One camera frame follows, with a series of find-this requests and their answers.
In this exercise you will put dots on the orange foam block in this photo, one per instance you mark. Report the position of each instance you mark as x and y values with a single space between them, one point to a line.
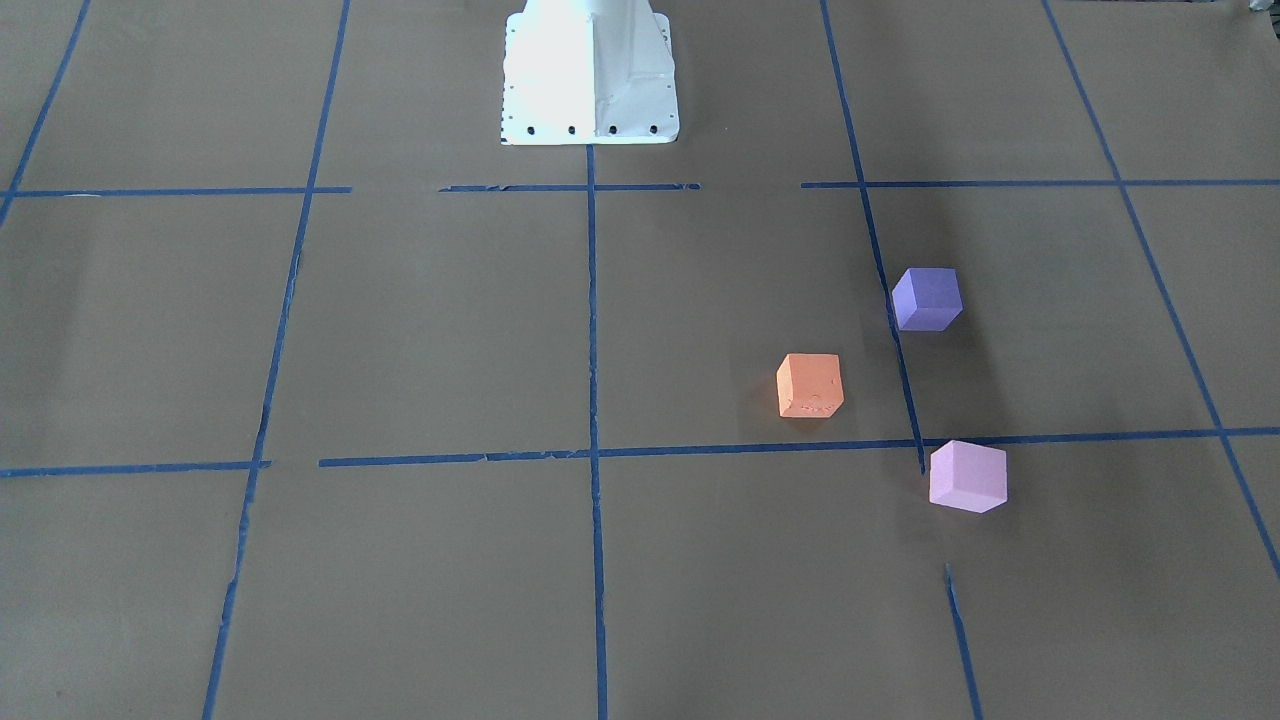
809 386

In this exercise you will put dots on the dark purple foam block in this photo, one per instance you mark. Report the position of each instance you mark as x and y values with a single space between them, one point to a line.
927 299

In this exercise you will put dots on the light pink foam block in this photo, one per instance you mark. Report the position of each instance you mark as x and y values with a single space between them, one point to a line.
968 477

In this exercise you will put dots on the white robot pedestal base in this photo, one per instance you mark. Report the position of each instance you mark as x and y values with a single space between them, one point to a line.
588 73

